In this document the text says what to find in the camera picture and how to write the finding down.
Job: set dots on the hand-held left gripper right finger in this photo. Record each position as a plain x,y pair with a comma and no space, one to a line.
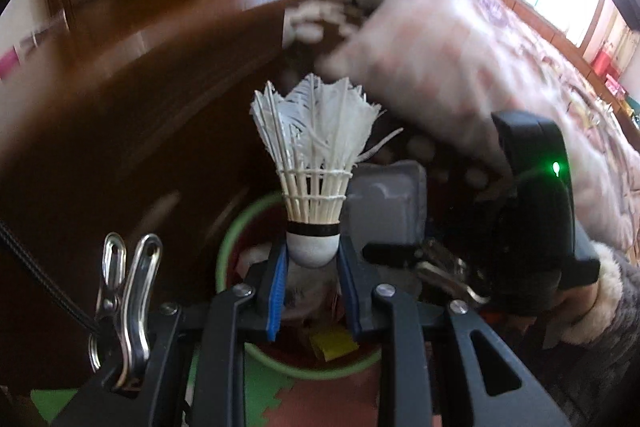
350,292

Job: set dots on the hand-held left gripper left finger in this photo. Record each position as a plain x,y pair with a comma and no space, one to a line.
277,292

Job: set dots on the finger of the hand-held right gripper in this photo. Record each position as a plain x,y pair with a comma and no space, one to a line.
395,253

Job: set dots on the grey plastic box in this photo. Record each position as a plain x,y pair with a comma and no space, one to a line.
385,207

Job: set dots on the green-rimmed red trash bin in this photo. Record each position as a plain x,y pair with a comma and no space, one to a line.
255,227

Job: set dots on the white feather shuttlecock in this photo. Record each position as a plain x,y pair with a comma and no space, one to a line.
315,147

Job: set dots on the person's right forearm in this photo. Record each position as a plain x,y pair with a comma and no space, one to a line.
610,332

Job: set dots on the person's right hand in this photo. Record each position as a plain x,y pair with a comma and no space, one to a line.
575,304

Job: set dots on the silver metal spring clip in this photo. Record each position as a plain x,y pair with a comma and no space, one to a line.
137,307
445,269

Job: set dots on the pink foam floor mat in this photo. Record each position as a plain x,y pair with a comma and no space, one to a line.
325,402

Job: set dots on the floral bedspread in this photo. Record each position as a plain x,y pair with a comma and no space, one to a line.
590,132

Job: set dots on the pink checked bed sheet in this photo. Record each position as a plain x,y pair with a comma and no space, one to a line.
440,57

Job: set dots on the low wooden cabinet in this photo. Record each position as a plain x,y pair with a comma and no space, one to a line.
550,32

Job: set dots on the dark wooden nightstand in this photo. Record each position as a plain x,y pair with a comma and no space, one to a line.
125,107

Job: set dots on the green foam floor mat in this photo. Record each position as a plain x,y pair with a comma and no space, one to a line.
50,402

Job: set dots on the pink plastic lid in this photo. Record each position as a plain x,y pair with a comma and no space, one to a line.
7,63

